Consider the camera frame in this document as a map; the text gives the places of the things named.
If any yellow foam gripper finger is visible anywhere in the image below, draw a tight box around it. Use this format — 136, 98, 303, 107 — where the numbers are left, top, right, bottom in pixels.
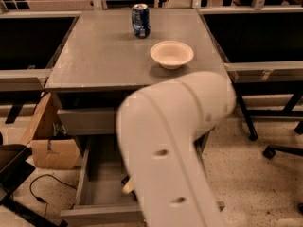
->
122, 179, 134, 194

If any blue rxbar snack bar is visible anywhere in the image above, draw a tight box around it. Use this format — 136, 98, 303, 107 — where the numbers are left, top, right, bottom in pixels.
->
121, 176, 137, 201

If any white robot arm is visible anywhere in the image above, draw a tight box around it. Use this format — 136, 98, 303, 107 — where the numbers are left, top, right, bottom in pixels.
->
116, 71, 236, 227

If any grey open middle drawer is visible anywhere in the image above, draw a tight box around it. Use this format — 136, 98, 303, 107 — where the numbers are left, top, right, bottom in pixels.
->
62, 134, 224, 227

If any grey drawer cabinet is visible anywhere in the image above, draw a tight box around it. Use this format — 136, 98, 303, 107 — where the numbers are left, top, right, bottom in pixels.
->
45, 9, 227, 150

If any cardboard box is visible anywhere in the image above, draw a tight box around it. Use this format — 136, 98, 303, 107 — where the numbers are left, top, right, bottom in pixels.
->
20, 93, 80, 169

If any black chair left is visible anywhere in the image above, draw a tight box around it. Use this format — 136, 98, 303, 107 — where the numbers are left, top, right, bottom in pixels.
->
0, 135, 68, 227

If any black table leg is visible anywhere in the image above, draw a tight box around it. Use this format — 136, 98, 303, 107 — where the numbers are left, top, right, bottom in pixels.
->
235, 95, 258, 142

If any white paper bowl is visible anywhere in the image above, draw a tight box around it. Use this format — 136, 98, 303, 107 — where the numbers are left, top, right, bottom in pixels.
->
151, 41, 194, 70

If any black office chair base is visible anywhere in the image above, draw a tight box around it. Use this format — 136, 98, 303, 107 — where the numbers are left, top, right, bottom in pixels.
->
263, 121, 303, 159

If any blue soda can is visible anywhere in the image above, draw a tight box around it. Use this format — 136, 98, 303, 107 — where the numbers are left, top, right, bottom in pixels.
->
132, 4, 151, 38

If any black cable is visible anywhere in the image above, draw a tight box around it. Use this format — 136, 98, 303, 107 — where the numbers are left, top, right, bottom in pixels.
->
29, 173, 78, 219

